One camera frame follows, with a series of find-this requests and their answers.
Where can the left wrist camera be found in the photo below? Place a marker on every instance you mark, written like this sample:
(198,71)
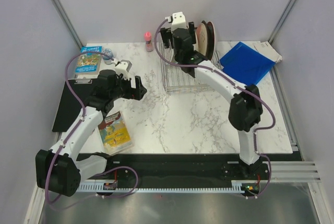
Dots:
(122,69)

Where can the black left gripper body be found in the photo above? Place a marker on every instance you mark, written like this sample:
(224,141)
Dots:
(123,89)

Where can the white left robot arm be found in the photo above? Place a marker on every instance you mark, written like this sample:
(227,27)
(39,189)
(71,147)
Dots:
(57,169)

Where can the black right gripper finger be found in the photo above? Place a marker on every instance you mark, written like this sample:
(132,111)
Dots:
(166,36)
(192,31)

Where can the metal wire dish rack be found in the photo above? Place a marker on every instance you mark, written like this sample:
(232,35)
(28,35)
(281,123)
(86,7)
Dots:
(175,80)

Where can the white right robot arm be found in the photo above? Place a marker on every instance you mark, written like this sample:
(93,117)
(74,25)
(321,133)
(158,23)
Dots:
(245,103)

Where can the white slotted cable duct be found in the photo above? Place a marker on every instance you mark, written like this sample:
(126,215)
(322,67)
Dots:
(104,186)

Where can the pink speckled plate in rack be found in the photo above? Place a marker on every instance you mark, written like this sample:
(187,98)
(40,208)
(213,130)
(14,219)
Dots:
(202,38)

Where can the blue treehouse book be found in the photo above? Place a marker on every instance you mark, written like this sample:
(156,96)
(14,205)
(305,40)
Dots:
(89,62)

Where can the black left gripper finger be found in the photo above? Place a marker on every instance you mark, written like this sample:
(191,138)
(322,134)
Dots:
(138,93)
(139,85)

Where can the black clipboard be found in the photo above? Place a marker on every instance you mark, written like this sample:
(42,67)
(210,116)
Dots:
(69,107)

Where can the illustrated yellow paperback book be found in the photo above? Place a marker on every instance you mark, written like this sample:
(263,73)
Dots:
(114,134)

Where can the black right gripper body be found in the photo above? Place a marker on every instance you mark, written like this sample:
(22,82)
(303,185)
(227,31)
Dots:
(177,57)

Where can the pink squeeze bottle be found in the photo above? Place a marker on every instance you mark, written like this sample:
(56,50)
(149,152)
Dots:
(148,41)

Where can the small blue lidded jar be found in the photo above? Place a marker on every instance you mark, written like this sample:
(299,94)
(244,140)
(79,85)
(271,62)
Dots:
(107,56)

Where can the blue plastic folder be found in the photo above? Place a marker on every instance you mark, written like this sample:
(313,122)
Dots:
(245,65)

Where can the white paper booklet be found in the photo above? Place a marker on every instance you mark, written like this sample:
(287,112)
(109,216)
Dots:
(265,49)

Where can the black plate in rack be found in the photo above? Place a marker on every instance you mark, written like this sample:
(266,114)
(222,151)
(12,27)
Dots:
(208,39)

